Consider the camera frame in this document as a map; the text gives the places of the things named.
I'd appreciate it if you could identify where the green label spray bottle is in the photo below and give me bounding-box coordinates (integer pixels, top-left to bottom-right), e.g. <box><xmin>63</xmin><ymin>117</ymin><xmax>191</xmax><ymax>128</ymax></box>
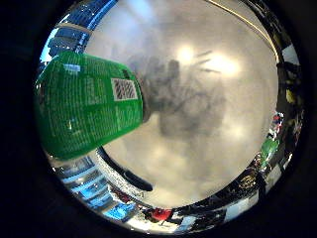
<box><xmin>34</xmin><ymin>50</ymin><xmax>152</xmax><ymax>162</ymax></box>

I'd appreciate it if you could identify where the person in red shirt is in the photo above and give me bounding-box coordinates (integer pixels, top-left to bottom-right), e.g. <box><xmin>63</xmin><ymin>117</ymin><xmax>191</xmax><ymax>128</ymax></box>
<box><xmin>150</xmin><ymin>207</ymin><xmax>173</xmax><ymax>223</ymax></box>

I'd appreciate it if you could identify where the green bag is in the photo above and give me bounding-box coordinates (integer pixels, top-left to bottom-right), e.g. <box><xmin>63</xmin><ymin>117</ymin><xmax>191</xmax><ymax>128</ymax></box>
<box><xmin>261</xmin><ymin>138</ymin><xmax>281</xmax><ymax>167</ymax></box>

